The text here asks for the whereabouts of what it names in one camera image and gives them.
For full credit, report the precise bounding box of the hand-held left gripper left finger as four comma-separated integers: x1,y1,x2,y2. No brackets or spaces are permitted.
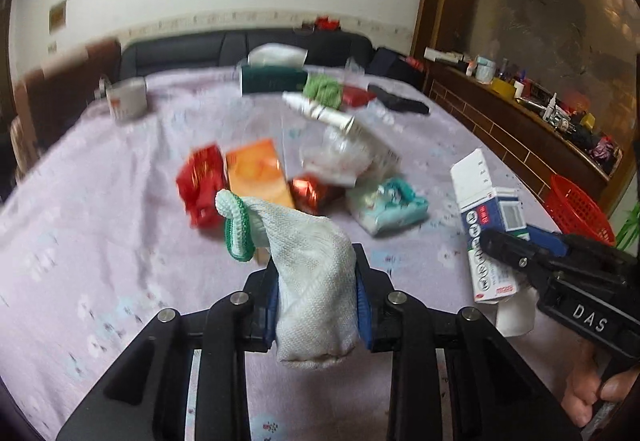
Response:
57,266,280,441

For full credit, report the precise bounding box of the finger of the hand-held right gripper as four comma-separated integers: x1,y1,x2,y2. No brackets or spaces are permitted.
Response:
524,224,569,258
478,228,557,290

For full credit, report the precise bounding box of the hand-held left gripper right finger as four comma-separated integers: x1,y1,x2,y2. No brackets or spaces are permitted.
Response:
351,244,583,441

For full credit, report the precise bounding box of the red plastic basket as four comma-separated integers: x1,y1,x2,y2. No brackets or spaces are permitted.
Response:
543,174,617,248

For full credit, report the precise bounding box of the white knit glove green cuff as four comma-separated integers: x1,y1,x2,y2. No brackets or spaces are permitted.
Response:
215,188,361,370

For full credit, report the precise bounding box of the white and blue carton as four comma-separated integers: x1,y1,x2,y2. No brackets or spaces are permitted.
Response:
450,148,532,305

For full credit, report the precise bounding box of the teal tissue pack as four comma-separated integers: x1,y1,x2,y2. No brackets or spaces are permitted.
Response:
346,178,430,237

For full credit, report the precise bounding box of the person's right hand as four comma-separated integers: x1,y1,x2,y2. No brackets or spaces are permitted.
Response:
561,342,640,428

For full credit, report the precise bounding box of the green plant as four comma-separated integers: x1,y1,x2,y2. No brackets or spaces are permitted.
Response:
617,200,640,253

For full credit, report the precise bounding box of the red foil wrapper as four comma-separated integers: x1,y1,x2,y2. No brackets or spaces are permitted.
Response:
288,174,346,216

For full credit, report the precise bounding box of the wooden brick-pattern cabinet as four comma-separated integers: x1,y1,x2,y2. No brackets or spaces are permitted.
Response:
424,55,627,203

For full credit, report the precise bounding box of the orange box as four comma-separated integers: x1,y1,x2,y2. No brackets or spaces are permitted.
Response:
224,138,296,210

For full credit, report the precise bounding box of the red snack packet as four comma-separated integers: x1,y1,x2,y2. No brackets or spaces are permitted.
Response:
175,144,229,228

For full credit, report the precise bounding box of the white medicine box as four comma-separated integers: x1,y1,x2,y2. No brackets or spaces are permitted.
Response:
357,131,404,172

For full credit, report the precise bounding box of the white plastic bottle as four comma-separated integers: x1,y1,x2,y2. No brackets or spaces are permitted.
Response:
282,91,356,132

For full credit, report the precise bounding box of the red pouch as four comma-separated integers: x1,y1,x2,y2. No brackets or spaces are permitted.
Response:
341,86,377,107

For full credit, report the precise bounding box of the black bag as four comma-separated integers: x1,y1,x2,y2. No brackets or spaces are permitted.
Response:
367,46,426,90

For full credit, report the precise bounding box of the green cloth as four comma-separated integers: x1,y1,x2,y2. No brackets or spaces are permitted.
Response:
303,74,345,110

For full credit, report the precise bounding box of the dark green tissue box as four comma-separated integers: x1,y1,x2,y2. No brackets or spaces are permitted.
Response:
240,43,310,96

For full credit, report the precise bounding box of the crumpled clear plastic bag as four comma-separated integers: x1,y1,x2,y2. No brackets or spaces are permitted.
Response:
344,56,371,77

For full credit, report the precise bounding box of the white cup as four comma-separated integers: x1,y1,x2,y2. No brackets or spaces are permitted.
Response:
105,76,149,122

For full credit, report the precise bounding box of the black sofa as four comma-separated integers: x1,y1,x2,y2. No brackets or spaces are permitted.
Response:
120,28,377,77

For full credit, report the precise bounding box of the small wall placard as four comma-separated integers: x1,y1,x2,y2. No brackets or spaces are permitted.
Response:
48,1,67,32

